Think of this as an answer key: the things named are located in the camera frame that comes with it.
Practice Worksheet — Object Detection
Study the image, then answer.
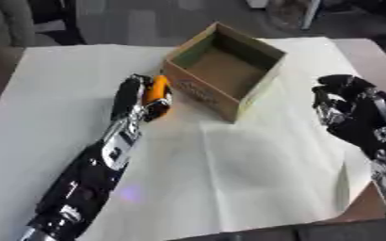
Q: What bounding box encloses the grey chair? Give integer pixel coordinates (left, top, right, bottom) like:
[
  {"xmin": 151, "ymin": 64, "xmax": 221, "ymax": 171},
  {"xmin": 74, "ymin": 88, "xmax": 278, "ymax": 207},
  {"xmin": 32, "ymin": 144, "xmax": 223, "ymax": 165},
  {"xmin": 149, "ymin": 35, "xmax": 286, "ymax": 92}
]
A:
[{"xmin": 0, "ymin": 0, "xmax": 39, "ymax": 48}]

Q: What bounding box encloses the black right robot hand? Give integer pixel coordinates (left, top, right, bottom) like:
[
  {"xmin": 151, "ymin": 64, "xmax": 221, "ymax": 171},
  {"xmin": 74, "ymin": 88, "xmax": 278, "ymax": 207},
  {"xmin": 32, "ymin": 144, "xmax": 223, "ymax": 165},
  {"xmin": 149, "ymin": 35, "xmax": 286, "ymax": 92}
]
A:
[{"xmin": 310, "ymin": 73, "xmax": 386, "ymax": 159}]

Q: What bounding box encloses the black chair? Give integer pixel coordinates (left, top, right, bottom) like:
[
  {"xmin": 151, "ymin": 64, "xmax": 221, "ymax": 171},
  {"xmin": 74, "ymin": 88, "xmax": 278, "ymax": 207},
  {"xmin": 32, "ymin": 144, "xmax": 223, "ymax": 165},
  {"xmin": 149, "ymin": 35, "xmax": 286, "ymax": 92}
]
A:
[{"xmin": 26, "ymin": 0, "xmax": 88, "ymax": 46}]

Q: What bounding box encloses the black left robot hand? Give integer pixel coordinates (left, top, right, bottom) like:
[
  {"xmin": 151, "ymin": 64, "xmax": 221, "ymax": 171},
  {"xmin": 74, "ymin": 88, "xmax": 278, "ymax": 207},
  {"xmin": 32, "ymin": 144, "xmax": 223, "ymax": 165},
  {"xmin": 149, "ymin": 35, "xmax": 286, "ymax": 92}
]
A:
[{"xmin": 108, "ymin": 73, "xmax": 175, "ymax": 123}]

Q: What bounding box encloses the tan cardboard box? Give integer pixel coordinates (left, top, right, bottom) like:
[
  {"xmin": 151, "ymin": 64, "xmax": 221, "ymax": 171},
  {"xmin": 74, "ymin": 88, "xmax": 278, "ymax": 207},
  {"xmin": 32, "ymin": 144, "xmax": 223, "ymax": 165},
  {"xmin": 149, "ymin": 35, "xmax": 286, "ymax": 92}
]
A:
[{"xmin": 161, "ymin": 21, "xmax": 289, "ymax": 124}]

